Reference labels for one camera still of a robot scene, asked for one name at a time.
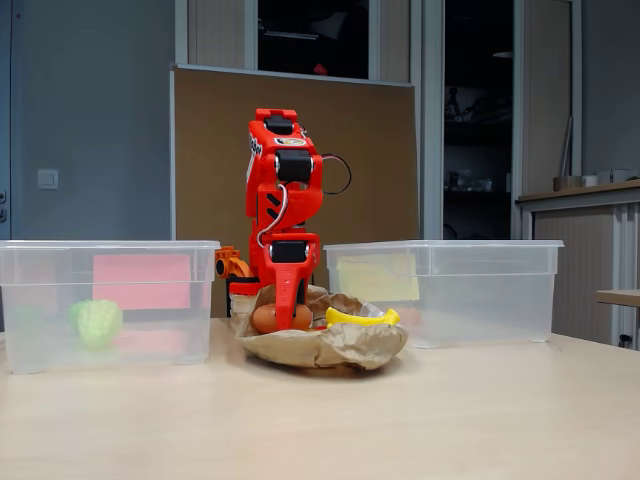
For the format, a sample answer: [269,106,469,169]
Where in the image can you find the brown toy donut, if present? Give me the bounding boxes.
[251,302,314,335]

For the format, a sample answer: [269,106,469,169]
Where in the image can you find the yellow toy banana bunch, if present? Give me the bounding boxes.
[324,306,401,330]

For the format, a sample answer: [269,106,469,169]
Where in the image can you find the light green toy grapes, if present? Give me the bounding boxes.
[77,298,125,350]

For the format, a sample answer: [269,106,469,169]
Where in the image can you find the green toy apple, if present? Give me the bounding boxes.
[68,301,94,335]

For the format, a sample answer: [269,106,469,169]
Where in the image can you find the yellow-green paper label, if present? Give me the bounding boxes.
[335,252,421,303]

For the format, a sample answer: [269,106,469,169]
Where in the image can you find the pink paper label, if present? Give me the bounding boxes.
[92,253,192,310]

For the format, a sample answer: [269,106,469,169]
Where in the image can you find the clear plastic bin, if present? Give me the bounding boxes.
[0,238,221,375]
[323,238,565,350]

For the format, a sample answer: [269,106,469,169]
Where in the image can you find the wooden base block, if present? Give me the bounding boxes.
[228,293,259,319]

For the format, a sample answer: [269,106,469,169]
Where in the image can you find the crumpled brown paper bag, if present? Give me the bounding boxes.
[234,284,410,371]

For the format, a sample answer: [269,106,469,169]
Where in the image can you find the orange table clamp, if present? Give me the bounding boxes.
[214,245,254,281]

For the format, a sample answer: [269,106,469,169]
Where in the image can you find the brown cork board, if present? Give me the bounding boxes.
[169,63,420,319]

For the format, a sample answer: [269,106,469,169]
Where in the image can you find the grey roller shutter cabinet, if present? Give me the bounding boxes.
[514,179,640,351]

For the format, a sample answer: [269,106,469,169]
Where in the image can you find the grey leaning tube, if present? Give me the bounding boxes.
[558,115,574,177]

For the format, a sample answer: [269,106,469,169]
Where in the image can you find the wooden side table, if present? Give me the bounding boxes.
[595,288,640,351]

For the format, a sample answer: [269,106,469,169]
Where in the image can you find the white servo wire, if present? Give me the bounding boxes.
[256,183,290,250]

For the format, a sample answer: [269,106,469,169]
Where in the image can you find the black servo wire loop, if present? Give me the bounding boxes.
[319,153,353,196]

